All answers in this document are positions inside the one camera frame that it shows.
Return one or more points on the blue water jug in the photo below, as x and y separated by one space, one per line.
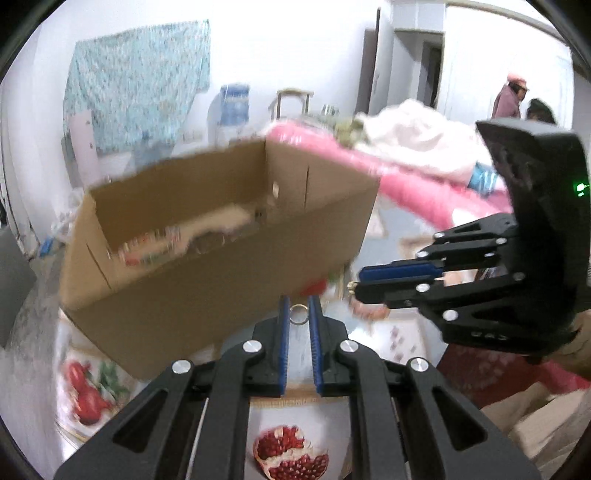
233 106

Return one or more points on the teal floral wall cloth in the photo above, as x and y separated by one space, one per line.
138 83

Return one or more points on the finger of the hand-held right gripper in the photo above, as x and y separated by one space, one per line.
392 293
397 272

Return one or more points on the white blanket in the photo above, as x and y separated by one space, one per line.
415 134

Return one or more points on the grey cabinet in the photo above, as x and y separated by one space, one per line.
14 286

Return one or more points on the wooden chair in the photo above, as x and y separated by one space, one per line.
291 92

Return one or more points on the blue striped cloth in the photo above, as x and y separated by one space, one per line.
483 177

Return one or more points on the brown cardboard box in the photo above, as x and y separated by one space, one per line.
207 295

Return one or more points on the pale pink board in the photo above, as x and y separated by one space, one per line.
84 147

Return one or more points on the fruit print tablecloth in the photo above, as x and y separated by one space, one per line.
295 417

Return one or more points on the person's right hand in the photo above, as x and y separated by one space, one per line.
577 346

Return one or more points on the pink floral blanket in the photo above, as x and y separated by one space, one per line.
415 189

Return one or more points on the person's beige trousers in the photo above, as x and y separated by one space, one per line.
545 424

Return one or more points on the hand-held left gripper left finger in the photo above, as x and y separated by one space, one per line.
284 350

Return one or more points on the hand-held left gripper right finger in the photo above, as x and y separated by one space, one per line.
316 346

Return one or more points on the dark red cloth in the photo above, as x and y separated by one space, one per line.
485 378

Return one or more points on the olive green cloth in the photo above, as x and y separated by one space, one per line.
348 131

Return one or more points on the brown door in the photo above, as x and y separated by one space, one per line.
369 69

